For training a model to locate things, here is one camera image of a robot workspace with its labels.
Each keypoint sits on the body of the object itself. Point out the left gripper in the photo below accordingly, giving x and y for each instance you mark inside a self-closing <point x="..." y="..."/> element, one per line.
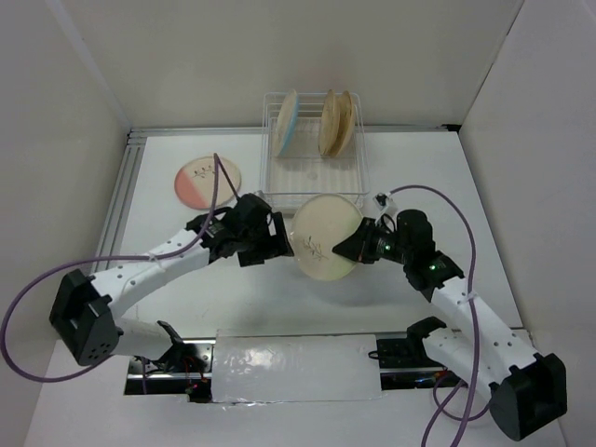
<point x="280" y="246"/>

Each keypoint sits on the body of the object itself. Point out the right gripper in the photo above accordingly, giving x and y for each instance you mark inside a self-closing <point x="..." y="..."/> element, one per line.
<point x="368" y="239"/>

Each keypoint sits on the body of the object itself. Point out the green and cream plate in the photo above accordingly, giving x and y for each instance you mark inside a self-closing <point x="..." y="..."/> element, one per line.
<point x="317" y="227"/>

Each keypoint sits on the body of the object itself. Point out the pink and cream plate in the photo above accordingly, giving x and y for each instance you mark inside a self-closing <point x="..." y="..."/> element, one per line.
<point x="194" y="182"/>

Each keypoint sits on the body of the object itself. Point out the floral cream plate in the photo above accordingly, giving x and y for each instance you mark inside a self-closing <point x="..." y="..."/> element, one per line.
<point x="347" y="123"/>
<point x="329" y="123"/>

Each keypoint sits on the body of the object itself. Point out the blue and cream plate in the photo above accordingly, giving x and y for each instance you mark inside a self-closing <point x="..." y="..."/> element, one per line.
<point x="287" y="117"/>

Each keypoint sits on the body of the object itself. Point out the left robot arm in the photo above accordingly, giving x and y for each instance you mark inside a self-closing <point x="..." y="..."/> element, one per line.
<point x="89" y="311"/>

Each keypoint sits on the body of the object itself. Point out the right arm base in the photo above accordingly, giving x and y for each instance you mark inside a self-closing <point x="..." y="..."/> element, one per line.
<point x="403" y="361"/>

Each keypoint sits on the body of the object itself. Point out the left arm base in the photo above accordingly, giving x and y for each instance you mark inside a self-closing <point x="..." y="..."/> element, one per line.
<point x="184" y="368"/>

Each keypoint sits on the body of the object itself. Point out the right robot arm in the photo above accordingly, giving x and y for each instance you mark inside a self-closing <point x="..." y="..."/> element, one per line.
<point x="524" y="389"/>

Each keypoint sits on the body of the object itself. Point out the white drip tray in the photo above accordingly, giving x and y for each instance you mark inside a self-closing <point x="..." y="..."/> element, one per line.
<point x="290" y="180"/>

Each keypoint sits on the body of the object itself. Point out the white taped cover panel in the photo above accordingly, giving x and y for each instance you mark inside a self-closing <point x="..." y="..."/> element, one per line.
<point x="295" y="369"/>

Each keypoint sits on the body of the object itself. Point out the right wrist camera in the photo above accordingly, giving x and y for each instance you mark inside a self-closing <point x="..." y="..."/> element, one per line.
<point x="385" y="204"/>

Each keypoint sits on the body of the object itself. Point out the white wire dish rack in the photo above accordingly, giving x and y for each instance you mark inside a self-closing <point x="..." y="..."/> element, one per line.
<point x="310" y="105"/>

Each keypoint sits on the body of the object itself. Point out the aluminium frame rail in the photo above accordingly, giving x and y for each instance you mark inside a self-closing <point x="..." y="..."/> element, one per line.
<point x="144" y="209"/>

